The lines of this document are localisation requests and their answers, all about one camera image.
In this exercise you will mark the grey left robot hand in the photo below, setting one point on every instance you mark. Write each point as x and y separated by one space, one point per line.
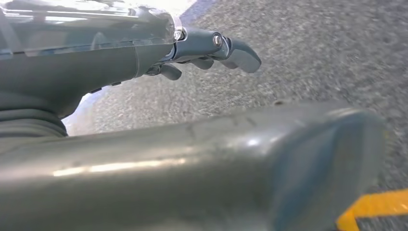
79 67

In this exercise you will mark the yellow floor tape square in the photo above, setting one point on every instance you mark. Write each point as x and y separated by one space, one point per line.
376 204

